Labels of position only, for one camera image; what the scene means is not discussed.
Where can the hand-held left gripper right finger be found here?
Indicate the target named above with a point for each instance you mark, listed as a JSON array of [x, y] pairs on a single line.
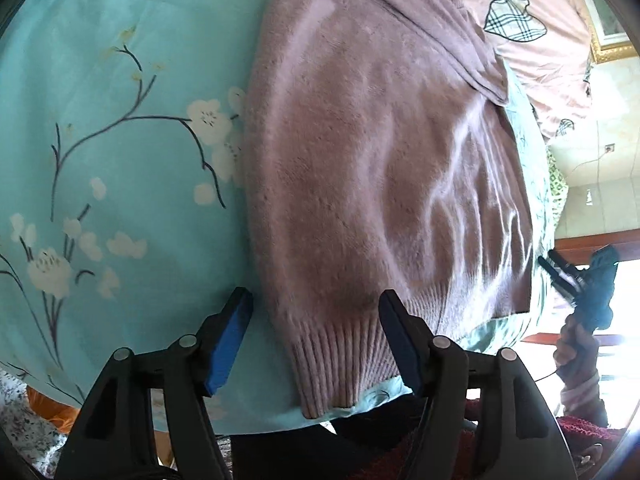
[[400, 340]]

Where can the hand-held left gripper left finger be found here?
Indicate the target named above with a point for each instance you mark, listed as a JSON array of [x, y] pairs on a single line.
[[229, 345]]

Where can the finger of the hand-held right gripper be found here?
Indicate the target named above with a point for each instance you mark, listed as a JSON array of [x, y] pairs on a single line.
[[552, 272], [565, 267]]

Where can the pink knit sweater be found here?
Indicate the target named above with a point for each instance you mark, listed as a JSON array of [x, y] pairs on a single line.
[[375, 160]]

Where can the person's right forearm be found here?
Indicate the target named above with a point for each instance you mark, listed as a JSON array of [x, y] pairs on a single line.
[[582, 400]]

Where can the person's right hand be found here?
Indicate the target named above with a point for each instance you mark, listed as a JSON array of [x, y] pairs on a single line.
[[575, 355]]

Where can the brown wooden furniture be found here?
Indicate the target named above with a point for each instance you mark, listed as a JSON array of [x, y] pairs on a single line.
[[570, 247]]

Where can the green checked pillow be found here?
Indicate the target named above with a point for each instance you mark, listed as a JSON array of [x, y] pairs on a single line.
[[556, 180]]

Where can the person's black pants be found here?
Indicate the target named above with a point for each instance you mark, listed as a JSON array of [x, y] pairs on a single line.
[[350, 440]]

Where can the person's dark red knit top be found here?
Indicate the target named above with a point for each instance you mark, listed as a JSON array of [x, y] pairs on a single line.
[[590, 440]]

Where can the orange object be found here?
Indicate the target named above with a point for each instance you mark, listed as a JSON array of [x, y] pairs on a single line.
[[50, 407]]

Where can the teal floral bedsheet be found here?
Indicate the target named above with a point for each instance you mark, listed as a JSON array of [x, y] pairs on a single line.
[[125, 185]]

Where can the pink pillow with plaid hearts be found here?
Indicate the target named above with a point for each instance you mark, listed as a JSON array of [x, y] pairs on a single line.
[[550, 60]]

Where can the wall socket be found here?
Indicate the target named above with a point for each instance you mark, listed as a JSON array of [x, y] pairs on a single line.
[[609, 148]]

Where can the gold picture frame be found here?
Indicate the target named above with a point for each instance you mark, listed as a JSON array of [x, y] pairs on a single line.
[[607, 52]]

